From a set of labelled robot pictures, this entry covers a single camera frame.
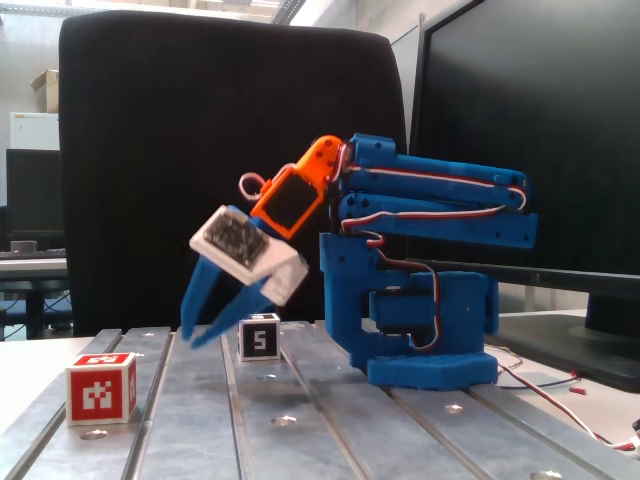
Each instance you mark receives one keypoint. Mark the white cabinet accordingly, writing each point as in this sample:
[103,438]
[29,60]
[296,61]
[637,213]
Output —
[35,131]

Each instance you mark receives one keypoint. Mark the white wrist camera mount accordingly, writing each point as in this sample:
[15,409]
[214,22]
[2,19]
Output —
[285,275]

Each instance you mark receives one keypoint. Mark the red cube with white marker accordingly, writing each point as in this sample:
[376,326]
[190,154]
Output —
[97,395]

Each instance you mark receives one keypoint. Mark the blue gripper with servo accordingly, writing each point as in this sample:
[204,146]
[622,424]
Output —
[248,298]

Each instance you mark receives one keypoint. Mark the blue and orange robot arm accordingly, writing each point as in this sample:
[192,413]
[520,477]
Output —
[450,230]

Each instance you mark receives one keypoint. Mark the small black background monitor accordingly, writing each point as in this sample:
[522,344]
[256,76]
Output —
[35,195]

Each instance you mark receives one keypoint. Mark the grey office desk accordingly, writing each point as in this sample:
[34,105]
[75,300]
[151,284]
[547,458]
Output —
[30,267]

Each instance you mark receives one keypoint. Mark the black Dell monitor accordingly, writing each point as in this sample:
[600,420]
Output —
[525,150]

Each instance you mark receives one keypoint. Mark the black keyboard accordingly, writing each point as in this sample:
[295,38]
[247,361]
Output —
[35,253]

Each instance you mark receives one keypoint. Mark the brown cardboard box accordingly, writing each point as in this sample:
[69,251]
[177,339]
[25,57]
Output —
[47,90]

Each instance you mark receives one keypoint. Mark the slotted aluminium plate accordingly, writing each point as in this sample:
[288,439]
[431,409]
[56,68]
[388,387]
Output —
[200,425]

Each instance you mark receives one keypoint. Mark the black cube with white marker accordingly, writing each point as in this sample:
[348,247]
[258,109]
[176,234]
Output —
[258,340]

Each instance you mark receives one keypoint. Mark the black office chair back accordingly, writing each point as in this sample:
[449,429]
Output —
[200,150]

